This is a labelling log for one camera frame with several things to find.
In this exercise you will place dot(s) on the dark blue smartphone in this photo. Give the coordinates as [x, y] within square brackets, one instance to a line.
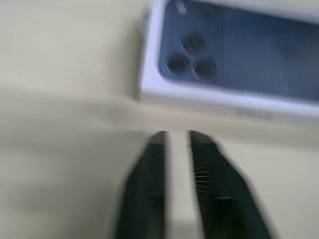
[249, 62]

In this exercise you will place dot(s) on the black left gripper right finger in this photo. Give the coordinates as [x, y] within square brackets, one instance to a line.
[219, 199]

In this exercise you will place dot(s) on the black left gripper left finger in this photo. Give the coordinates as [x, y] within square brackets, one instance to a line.
[149, 189]

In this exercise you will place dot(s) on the white phone box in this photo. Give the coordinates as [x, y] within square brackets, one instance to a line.
[150, 74]

